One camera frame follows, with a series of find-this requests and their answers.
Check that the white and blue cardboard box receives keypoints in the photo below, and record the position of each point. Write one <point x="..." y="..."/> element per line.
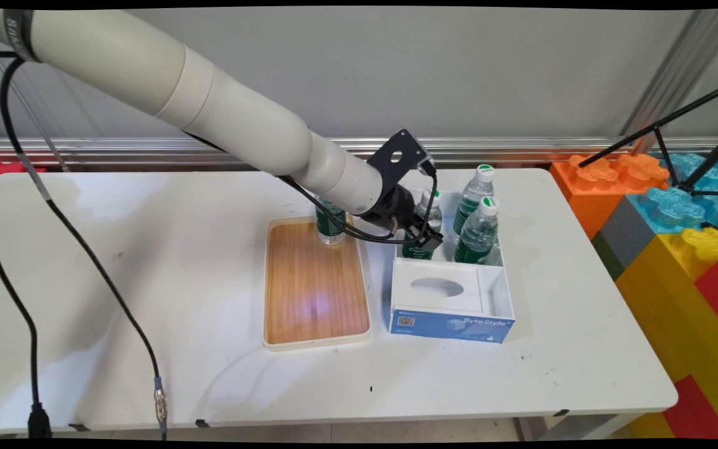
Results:
<point x="452" y="324"/>

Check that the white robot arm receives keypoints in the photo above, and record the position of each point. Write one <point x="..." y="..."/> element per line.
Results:
<point x="209" y="100"/>

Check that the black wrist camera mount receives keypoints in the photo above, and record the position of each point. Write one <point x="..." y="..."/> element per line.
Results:
<point x="399" y="159"/>

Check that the aluminium rail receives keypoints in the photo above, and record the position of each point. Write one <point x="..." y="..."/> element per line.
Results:
<point x="521" y="151"/>

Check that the bamboo tray with white rim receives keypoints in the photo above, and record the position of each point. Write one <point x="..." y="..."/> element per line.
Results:
<point x="315" y="287"/>

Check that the orange giant building block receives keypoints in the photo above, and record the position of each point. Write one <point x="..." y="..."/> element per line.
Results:
<point x="589" y="193"/>

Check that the black tripod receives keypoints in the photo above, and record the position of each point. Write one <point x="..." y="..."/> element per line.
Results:
<point x="702" y="106"/>

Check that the clear green-label water bottle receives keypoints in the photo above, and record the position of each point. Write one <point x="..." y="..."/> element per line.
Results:
<point x="477" y="237"/>
<point x="331" y="231"/>
<point x="472" y="198"/>
<point x="434" y="212"/>

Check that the grey giant building block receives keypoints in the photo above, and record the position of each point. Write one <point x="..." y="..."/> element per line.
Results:
<point x="627" y="234"/>

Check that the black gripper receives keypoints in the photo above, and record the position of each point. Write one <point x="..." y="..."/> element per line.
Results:
<point x="390" y="212"/>

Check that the slanted aluminium profile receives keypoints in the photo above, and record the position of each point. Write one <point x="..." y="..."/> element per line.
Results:
<point x="677" y="75"/>

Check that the blue giant building block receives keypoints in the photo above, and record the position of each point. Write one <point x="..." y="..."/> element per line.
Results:
<point x="670" y="209"/>

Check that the green giant building block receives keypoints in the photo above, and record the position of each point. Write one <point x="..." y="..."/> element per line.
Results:
<point x="607" y="257"/>

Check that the yellow giant building block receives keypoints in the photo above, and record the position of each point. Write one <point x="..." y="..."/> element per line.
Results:
<point x="664" y="299"/>

